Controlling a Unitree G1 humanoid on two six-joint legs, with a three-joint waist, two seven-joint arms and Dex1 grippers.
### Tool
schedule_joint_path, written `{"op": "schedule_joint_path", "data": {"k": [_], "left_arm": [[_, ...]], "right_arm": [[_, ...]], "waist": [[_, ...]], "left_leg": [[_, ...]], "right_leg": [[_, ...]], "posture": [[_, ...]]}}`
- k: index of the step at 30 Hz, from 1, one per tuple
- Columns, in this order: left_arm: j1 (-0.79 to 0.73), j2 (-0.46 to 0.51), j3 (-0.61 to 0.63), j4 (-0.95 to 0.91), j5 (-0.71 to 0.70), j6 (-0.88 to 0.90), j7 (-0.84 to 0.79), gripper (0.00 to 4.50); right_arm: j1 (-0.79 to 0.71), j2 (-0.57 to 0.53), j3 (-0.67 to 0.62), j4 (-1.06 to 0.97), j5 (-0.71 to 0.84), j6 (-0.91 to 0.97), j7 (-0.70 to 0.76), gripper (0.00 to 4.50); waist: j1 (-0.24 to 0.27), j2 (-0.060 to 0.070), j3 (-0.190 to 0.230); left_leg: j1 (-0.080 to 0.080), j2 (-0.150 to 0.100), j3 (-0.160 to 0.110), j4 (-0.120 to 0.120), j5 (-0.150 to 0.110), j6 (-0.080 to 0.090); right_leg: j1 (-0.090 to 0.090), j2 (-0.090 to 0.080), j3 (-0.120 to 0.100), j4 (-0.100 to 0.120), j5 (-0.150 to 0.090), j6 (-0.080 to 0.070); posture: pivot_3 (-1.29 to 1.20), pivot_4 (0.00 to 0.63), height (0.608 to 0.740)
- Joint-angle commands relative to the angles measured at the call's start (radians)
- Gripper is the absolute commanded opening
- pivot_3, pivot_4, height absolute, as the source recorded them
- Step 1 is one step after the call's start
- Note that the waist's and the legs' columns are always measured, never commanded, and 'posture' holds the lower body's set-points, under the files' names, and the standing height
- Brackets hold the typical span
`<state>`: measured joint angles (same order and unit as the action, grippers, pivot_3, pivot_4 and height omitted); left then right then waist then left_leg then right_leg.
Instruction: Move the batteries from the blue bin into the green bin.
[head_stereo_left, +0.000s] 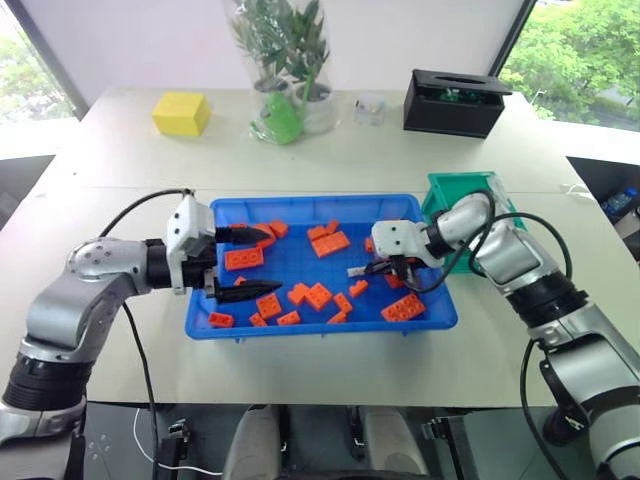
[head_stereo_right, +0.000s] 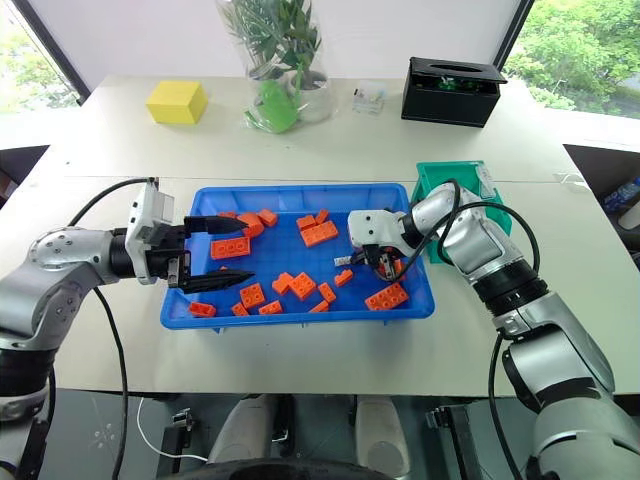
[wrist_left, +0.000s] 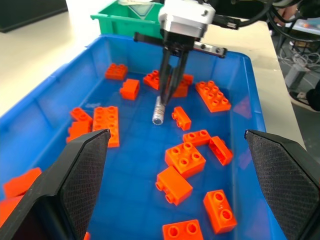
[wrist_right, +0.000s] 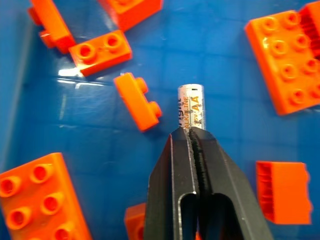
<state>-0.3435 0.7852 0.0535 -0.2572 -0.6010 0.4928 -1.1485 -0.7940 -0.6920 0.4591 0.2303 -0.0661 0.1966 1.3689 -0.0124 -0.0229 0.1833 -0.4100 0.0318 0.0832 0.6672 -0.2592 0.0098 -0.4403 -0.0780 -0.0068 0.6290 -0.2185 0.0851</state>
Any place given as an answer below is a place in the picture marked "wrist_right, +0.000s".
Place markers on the white AA alkaline battery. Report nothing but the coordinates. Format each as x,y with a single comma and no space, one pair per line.
191,107

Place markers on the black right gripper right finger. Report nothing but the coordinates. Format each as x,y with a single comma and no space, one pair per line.
225,185

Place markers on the orange two-stud toy brick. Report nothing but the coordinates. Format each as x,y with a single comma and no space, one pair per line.
138,101
51,25
100,53

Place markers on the orange eight-stud toy brick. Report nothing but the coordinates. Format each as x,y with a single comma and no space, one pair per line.
285,62
37,200

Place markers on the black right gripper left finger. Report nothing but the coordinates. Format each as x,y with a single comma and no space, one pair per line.
170,185

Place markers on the blue plastic bin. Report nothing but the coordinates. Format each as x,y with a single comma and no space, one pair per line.
200,62

